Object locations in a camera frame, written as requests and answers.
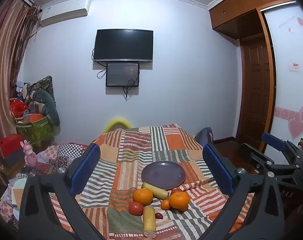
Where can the orange box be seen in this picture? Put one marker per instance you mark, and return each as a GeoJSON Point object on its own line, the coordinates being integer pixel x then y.
{"type": "Point", "coordinates": [32, 118]}

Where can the black wall television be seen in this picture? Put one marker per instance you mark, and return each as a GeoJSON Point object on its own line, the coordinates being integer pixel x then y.
{"type": "Point", "coordinates": [124, 45]}

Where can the striped brown curtain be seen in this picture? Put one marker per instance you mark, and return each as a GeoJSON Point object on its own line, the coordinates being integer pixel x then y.
{"type": "Point", "coordinates": [6, 67]}

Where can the brown wooden door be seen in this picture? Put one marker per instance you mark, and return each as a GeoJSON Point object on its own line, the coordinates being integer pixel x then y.
{"type": "Point", "coordinates": [256, 90]}

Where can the red bag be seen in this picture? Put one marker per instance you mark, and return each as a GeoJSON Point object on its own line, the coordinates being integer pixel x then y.
{"type": "Point", "coordinates": [17, 107]}

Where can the white red door sticker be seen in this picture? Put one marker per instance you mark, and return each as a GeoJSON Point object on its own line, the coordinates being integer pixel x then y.
{"type": "Point", "coordinates": [295, 66]}

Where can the red tomato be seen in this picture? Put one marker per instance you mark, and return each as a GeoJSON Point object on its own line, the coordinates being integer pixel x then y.
{"type": "Point", "coordinates": [136, 208]}
{"type": "Point", "coordinates": [176, 191]}

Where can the small dark red fruit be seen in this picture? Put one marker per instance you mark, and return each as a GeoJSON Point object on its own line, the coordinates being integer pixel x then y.
{"type": "Point", "coordinates": [158, 215]}

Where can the yellow curved object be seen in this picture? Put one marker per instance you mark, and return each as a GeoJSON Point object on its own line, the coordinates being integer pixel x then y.
{"type": "Point", "coordinates": [117, 121]}

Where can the wooden overhead cabinet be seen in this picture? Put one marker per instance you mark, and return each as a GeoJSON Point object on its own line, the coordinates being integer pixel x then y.
{"type": "Point", "coordinates": [239, 7]}

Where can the white heart-print wardrobe door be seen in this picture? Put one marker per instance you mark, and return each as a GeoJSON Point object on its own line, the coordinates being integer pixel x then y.
{"type": "Point", "coordinates": [289, 95]}

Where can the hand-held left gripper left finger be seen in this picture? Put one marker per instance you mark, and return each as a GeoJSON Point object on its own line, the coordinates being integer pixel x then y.
{"type": "Point", "coordinates": [85, 170]}

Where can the yellow banana piece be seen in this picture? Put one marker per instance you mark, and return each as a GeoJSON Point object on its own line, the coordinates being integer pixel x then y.
{"type": "Point", "coordinates": [149, 221]}
{"type": "Point", "coordinates": [157, 192]}

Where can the white air conditioner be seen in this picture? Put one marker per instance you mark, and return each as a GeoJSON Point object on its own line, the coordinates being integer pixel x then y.
{"type": "Point", "coordinates": [64, 11]}

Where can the small black wall monitor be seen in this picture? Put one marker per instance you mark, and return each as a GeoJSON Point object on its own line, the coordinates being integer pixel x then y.
{"type": "Point", "coordinates": [122, 75]}

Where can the pink rabbit toy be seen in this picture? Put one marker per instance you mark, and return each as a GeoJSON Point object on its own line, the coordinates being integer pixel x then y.
{"type": "Point", "coordinates": [29, 155]}

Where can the red box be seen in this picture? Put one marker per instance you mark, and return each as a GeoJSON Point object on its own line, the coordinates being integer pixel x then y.
{"type": "Point", "coordinates": [9, 145]}

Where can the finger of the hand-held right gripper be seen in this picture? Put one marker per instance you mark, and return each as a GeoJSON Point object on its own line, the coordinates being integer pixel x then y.
{"type": "Point", "coordinates": [272, 141]}
{"type": "Point", "coordinates": [249, 152]}

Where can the purple plate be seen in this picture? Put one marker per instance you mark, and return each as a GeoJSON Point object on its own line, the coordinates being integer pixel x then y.
{"type": "Point", "coordinates": [164, 175]}

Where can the grey plush toy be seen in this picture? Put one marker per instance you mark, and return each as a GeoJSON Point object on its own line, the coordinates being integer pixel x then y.
{"type": "Point", "coordinates": [49, 102]}

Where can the blue backpack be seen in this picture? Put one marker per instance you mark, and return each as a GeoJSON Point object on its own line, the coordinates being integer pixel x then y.
{"type": "Point", "coordinates": [204, 135]}

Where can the striped patchwork blanket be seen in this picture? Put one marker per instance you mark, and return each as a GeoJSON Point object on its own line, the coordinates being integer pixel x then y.
{"type": "Point", "coordinates": [139, 152]}

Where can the floral checkered quilt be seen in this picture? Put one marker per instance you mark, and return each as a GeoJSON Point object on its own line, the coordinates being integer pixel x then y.
{"type": "Point", "coordinates": [56, 155]}

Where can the small tangerine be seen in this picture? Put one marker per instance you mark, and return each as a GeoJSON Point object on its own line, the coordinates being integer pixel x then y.
{"type": "Point", "coordinates": [184, 208]}
{"type": "Point", "coordinates": [165, 204]}

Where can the green cardboard box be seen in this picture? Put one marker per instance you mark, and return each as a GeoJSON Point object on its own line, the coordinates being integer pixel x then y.
{"type": "Point", "coordinates": [39, 132]}

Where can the dark patterned cushion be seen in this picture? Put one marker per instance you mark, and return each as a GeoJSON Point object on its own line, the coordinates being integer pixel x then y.
{"type": "Point", "coordinates": [45, 83]}

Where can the large orange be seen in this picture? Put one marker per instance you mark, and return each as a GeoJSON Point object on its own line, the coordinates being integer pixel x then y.
{"type": "Point", "coordinates": [142, 196]}
{"type": "Point", "coordinates": [181, 199]}

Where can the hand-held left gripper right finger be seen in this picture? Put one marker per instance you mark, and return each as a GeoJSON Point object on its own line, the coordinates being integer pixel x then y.
{"type": "Point", "coordinates": [216, 170]}

